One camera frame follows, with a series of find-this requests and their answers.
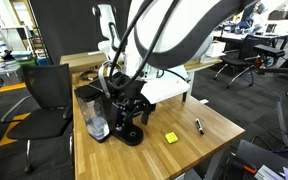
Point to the black coffee maker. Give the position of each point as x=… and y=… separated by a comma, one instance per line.
x=100, y=110

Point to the yellow smiley eraser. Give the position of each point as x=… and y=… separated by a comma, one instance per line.
x=171, y=137

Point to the white board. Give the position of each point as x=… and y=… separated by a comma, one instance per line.
x=172, y=83

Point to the cardboard box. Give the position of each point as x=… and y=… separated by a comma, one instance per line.
x=82, y=62

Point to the black mesh office chair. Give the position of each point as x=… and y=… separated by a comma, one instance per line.
x=50, y=87

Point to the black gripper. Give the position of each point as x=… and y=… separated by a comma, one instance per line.
x=131, y=96

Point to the black white marker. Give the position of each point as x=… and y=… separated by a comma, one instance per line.
x=199, y=125

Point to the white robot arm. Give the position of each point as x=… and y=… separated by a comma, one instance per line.
x=161, y=35

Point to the black office chair background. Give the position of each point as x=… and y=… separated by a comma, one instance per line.
x=243, y=57

